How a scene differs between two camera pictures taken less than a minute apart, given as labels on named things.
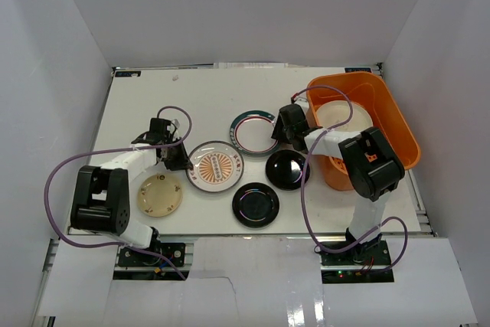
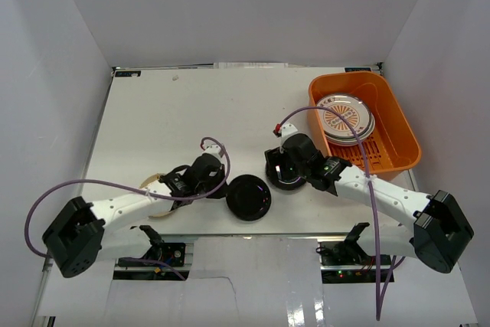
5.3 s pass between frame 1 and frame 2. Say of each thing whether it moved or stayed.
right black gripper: moved
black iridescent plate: moved
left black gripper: moved
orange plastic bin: stayed
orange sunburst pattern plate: moved
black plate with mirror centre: stayed
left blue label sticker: stayed
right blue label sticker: stayed
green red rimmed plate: moved
